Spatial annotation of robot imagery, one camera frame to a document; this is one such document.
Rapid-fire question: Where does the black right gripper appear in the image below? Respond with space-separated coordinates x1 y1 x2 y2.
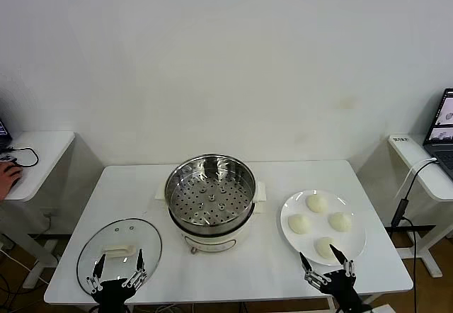
299 244 369 313

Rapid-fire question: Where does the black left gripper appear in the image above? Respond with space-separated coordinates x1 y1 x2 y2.
86 249 147 313

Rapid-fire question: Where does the white steamed baozi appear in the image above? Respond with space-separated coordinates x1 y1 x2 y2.
314 237 343 259
306 194 329 215
287 213 311 235
328 212 353 232

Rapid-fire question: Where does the round glass pot lid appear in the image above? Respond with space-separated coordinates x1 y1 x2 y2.
76 217 163 297

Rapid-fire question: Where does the perforated steel steamer basket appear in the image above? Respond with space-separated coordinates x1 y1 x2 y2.
164 153 256 230

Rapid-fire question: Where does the person's bare hand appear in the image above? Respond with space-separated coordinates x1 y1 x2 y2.
0 161 24 200

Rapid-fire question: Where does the round white plate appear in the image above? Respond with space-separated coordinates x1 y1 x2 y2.
280 189 367 266

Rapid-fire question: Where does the large white table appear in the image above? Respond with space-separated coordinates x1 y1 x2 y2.
42 159 414 307

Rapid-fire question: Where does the cream electric cooking pot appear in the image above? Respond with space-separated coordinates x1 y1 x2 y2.
154 180 268 256

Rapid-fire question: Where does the small white side table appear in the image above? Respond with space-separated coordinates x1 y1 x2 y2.
0 130 76 289

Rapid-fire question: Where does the dark laptop with blue screen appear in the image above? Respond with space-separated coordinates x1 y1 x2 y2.
0 118 13 151

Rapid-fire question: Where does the open laptop with bright screen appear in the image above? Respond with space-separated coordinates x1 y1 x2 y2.
423 87 453 179

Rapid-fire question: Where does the black cable with adapter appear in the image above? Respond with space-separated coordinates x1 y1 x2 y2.
390 159 440 292

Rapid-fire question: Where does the flat white cable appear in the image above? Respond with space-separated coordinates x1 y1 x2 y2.
394 156 438 199

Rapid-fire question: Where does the looped black cable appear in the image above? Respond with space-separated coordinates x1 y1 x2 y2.
6 145 40 168

